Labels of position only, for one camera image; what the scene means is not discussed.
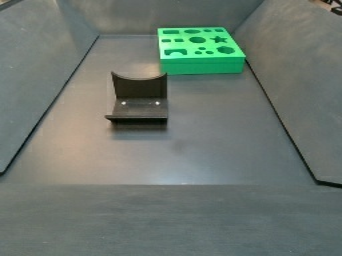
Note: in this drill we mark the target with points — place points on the green shape sorter box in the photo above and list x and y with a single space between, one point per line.
199 50

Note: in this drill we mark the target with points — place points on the black curved holder stand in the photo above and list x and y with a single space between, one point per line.
141 98

